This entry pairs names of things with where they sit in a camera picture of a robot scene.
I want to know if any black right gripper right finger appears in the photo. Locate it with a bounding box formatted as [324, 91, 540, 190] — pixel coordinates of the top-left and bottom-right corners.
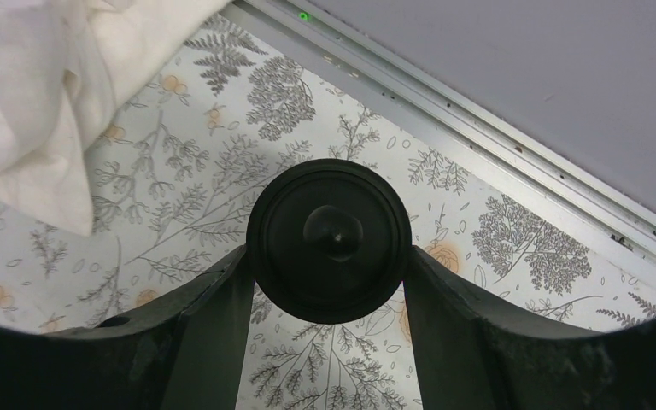
[404, 248, 656, 409]

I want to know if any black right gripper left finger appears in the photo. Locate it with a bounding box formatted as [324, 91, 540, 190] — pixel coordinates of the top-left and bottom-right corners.
[0, 247, 254, 409]

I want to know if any white bottle black cap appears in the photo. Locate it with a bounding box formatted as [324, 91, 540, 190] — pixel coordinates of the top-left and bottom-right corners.
[245, 159, 412, 325]

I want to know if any floral patterned table mat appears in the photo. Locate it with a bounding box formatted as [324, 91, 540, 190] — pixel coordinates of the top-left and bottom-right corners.
[0, 16, 656, 409]

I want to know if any white crumpled cloth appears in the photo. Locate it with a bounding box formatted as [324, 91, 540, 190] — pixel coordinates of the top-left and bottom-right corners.
[0, 1, 225, 236]

